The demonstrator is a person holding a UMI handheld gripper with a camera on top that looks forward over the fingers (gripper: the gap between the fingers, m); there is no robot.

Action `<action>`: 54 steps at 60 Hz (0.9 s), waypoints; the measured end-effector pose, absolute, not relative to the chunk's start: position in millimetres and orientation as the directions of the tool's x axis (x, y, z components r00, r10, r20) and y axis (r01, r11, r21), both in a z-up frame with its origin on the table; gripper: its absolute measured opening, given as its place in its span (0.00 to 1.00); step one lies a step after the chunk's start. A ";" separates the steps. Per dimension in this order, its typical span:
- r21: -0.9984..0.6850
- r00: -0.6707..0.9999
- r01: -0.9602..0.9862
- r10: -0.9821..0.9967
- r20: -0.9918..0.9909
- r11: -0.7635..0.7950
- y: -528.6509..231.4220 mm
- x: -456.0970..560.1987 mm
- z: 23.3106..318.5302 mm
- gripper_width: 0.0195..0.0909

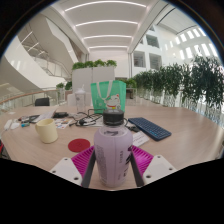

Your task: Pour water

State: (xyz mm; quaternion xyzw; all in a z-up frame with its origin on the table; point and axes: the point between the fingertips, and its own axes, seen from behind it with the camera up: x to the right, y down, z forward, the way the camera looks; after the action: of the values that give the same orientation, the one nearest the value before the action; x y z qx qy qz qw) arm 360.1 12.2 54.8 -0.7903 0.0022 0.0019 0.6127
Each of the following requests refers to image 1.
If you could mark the white power strip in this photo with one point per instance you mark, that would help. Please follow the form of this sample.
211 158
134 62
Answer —
7 125

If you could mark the white printed card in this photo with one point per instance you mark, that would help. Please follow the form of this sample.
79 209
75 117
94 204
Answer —
140 138

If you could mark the clear shaker bottle, white lid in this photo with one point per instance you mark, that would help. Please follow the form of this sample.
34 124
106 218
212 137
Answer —
80 101

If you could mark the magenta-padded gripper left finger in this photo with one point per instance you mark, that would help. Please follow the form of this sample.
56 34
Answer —
66 170

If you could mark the small teal stick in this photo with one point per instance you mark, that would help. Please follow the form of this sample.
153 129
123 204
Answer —
25 125

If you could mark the white cabinet topped with plants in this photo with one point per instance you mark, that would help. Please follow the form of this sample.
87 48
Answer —
93 75

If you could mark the dark blue keyboard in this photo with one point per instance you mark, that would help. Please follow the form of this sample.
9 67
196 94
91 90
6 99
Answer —
150 128

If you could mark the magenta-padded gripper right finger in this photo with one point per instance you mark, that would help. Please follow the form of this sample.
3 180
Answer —
159 168

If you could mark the purple drink bottle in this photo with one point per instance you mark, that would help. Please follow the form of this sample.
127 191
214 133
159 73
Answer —
111 153

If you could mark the colourful sticker sheet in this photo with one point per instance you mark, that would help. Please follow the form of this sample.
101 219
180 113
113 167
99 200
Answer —
63 124

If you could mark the black chair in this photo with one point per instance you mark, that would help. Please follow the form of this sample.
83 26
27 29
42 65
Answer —
42 102

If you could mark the row of green plants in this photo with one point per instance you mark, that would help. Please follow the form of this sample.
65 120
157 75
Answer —
193 83

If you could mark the cream yellow mug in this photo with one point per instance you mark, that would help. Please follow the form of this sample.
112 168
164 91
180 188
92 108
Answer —
47 131

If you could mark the green tote bag, cat print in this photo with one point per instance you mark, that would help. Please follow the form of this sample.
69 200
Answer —
100 96

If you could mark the brown planter with plants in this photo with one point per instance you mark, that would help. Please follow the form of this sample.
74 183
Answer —
63 87

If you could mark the open booklet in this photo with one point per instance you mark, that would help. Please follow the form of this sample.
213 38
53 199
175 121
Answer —
45 116

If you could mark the small black box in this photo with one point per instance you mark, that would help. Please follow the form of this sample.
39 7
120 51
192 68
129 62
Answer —
60 114

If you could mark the white computer mouse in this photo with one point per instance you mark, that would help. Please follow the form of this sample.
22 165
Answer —
15 125

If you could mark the flat round red coaster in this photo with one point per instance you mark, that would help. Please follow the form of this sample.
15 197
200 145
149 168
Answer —
78 145

